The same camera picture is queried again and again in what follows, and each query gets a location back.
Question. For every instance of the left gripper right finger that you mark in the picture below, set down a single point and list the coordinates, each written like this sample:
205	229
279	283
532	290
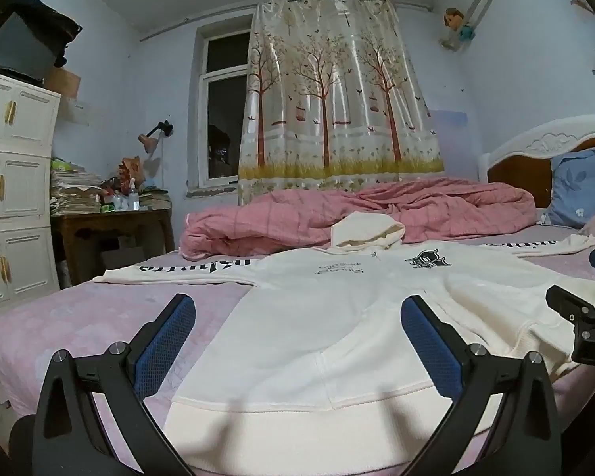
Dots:
525	436

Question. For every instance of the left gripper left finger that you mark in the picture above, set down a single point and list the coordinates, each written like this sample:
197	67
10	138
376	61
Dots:
69	437

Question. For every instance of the white zip hoodie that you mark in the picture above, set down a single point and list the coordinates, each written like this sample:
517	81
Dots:
312	373

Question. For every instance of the blue floral pillow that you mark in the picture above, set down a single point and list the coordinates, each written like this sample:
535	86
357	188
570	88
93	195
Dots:
572	201

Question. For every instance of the white carved headboard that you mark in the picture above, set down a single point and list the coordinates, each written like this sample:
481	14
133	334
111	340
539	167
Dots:
524	161

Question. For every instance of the dark wooden desk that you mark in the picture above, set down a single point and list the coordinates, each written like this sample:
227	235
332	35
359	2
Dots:
86	245

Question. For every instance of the clear spray bottle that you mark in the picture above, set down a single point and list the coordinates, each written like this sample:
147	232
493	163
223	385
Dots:
133	196

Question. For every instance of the stack of papers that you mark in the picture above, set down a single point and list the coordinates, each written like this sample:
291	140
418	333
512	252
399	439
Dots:
73	190

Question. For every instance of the orange snack bag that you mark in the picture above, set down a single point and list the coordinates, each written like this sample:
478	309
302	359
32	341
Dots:
130	170

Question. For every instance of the tree print curtain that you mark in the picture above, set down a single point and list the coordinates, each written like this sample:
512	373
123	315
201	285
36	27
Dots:
333	101

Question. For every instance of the white drawer cabinet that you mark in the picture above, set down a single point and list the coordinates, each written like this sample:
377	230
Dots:
28	116

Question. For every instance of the cardboard box on cabinet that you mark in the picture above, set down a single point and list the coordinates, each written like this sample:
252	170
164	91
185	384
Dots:
63	82

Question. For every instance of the black bag on cabinet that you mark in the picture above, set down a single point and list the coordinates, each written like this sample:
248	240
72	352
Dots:
33	40

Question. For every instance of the white framed window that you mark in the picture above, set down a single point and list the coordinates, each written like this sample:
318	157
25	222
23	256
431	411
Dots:
217	101

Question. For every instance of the wall hanging toy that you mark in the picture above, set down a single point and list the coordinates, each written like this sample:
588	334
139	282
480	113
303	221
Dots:
462	26

